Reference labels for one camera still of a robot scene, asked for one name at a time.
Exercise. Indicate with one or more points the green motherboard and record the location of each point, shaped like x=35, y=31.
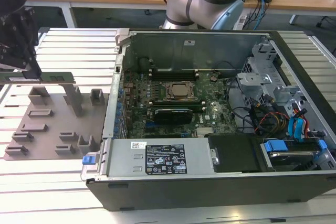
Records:
x=210, y=103

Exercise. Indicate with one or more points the black plastic cover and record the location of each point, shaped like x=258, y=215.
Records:
x=236, y=153

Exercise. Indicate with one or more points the black PC case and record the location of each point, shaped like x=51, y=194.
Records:
x=210, y=192

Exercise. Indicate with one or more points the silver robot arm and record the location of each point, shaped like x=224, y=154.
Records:
x=210, y=6

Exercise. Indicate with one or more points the silver CPU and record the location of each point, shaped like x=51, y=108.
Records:
x=179, y=89

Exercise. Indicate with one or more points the silver coin battery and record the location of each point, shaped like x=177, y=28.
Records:
x=213, y=78

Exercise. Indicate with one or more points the silver chipset heatsink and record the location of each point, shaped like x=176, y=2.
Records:
x=203, y=132

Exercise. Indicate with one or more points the black graphics card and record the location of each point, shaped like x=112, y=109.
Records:
x=173, y=116

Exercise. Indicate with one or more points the blue release latch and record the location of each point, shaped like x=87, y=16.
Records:
x=88, y=160

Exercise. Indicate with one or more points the black RAM slot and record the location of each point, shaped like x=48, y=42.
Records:
x=173, y=73
x=173, y=101
x=173, y=104
x=173, y=70
x=173, y=78

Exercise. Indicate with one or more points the parts rack with holders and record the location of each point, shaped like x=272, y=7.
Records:
x=52, y=129

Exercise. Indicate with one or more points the hard disk in blue carrier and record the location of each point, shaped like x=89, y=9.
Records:
x=291, y=157

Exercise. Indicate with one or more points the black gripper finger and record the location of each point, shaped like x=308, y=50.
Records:
x=26, y=40

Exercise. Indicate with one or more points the green RAM stick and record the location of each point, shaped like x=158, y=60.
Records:
x=57, y=78

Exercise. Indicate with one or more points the grey power supply unit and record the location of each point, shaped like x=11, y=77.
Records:
x=126, y=155

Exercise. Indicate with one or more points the metal disk bay cage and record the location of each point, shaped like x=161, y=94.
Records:
x=250, y=81

